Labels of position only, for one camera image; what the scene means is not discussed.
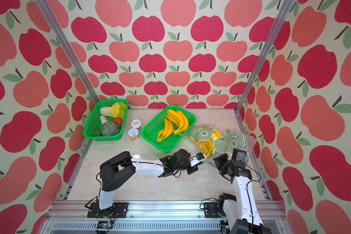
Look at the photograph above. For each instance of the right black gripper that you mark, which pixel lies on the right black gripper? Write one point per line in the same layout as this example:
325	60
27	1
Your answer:
219	160

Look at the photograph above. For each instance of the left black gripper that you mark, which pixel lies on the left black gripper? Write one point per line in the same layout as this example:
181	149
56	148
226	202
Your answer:
194	168

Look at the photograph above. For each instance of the zip bag of bananas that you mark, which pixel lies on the zip bag of bananas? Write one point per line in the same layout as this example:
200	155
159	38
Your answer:
209	140
241	141

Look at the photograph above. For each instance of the yellow banana bunch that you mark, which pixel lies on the yellow banana bunch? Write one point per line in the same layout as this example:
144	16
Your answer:
178	119

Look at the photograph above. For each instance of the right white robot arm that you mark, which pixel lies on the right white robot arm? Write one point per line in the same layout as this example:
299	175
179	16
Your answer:
239	209

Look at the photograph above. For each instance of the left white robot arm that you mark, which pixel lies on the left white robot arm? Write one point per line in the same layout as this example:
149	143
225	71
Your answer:
116	171

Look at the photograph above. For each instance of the empty green plastic basket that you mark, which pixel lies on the empty green plastic basket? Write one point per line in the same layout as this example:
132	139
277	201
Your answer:
151	130

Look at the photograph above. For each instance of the pull-tab tin can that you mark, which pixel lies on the pull-tab tin can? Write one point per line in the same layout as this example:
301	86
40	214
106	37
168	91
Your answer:
133	134

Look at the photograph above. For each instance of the white lidded cup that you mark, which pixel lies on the white lidded cup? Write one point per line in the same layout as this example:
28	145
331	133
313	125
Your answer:
136	124

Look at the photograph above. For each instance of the red tomato toy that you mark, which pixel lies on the red tomato toy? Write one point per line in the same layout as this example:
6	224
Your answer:
118	121

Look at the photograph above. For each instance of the green netted melon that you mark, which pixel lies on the green netted melon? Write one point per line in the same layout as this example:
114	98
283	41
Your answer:
110	129

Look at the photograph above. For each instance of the napa cabbage toy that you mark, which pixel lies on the napa cabbage toy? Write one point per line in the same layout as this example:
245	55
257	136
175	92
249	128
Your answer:
117	110

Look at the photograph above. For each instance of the green basket with vegetables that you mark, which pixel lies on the green basket with vegetables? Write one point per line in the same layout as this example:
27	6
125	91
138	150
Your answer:
94	121

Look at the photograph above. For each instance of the green pepper toy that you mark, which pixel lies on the green pepper toy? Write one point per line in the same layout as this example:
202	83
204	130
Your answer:
97	132

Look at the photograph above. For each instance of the white mushroom toy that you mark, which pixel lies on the white mushroom toy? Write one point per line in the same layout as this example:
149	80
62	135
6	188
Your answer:
103	119

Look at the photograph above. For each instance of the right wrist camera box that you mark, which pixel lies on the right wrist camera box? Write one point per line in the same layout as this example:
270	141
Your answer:
239	158

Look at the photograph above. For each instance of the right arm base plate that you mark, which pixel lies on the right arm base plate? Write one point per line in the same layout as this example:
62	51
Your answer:
212	209

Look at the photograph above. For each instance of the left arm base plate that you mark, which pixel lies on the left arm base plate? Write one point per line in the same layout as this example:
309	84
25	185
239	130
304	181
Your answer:
118	210

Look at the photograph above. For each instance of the front aluminium rail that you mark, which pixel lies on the front aluminium rail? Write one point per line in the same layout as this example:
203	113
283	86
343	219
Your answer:
158	217

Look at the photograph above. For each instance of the right aluminium frame post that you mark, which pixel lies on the right aluminium frame post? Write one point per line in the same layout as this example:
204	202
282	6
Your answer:
267	46

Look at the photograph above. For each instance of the aluminium frame post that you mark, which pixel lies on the aluminium frame post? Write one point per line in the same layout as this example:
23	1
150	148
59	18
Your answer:
51	19
267	46

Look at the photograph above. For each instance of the left aluminium frame post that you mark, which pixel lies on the left aluminium frame post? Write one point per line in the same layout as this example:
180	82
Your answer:
51	19

